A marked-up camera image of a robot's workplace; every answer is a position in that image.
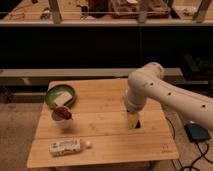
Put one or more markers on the wooden table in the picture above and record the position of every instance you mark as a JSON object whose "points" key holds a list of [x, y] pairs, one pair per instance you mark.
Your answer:
{"points": [[99, 117]]}

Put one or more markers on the white labelled plastic bottle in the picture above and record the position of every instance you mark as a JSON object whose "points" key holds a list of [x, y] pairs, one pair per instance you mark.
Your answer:
{"points": [[66, 147]]}

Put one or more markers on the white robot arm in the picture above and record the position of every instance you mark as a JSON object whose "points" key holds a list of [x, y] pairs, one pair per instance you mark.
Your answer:
{"points": [[147, 82]]}

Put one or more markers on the green round bowl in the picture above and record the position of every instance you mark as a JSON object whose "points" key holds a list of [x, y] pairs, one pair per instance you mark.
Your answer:
{"points": [[55, 91]]}

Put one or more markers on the black smartphone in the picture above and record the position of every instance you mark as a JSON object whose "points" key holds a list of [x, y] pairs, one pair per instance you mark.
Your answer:
{"points": [[138, 125]]}

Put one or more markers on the white block in bowl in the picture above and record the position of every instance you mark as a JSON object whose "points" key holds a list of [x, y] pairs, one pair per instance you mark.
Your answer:
{"points": [[63, 98]]}

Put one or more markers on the tan wooden end tool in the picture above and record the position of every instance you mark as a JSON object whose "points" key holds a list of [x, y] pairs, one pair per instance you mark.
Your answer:
{"points": [[132, 119]]}

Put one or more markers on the red object in cup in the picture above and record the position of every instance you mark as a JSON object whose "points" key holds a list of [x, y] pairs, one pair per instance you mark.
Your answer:
{"points": [[63, 112]]}

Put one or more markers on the black foot pedal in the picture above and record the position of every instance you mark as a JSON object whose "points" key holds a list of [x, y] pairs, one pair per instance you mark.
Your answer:
{"points": [[196, 133]]}

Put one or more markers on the long metal shelf bench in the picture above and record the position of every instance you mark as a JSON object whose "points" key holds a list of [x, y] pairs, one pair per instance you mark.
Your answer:
{"points": [[65, 72]]}

